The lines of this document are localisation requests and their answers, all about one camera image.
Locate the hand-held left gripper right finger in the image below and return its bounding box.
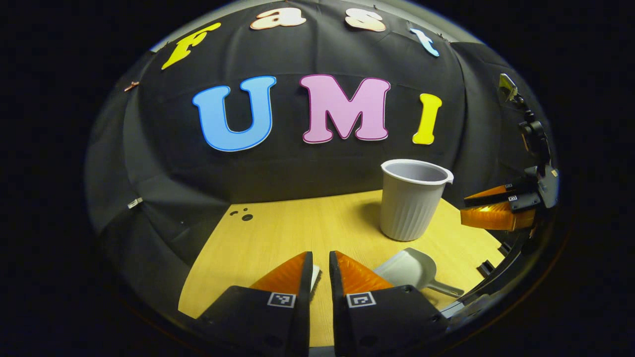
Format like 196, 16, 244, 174
329, 250, 449, 357

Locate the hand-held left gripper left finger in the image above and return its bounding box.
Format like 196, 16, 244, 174
196, 251, 314, 355

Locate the white dustpan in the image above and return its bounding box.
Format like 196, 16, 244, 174
373, 247, 465, 298

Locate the white ribbed garbage bin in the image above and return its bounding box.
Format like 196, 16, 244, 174
380, 159, 454, 242

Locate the black camera stand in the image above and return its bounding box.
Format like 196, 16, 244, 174
498, 73, 551, 172

